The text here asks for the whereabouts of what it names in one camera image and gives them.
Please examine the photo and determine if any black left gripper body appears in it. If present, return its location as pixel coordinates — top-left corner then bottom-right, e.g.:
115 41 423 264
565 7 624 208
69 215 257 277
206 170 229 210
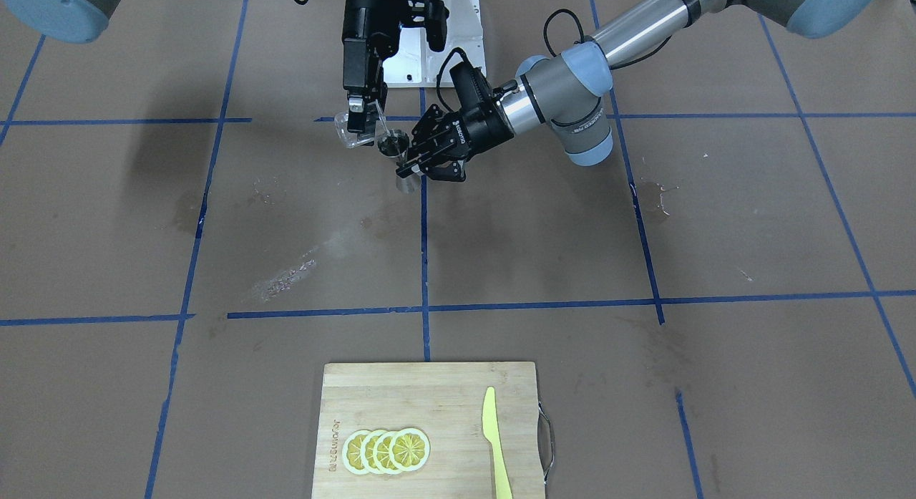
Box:
448 104 516 162

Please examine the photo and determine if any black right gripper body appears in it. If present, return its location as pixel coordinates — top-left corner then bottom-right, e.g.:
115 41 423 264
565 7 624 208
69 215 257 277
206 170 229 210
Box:
341 0 406 97

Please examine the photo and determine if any steel double jigger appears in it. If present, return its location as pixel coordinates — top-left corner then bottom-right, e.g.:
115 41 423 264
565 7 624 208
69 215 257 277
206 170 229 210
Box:
377 130 421 193

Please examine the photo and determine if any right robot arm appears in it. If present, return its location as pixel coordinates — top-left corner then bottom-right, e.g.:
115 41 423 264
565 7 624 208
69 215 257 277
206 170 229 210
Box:
2 0 343 128

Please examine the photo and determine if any yellow plastic knife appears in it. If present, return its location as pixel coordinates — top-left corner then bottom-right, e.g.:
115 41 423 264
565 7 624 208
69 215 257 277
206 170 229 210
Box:
481 386 513 498

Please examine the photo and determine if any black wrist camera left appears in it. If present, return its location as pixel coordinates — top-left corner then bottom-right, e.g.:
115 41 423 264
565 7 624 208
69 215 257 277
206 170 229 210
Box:
449 47 494 110

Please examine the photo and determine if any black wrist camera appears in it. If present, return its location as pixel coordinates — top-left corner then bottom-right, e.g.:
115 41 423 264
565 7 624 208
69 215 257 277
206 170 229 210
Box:
449 47 494 110
403 0 449 53

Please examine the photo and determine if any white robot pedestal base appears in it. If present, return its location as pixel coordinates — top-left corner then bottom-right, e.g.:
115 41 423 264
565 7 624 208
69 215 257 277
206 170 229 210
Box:
383 0 487 88

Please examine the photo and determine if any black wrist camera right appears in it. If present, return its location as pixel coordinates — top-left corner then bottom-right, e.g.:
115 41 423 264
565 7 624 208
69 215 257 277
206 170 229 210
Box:
403 0 449 53

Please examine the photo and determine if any cutting board metal handle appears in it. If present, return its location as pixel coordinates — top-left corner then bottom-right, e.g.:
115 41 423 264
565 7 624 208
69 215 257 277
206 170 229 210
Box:
537 402 556 488

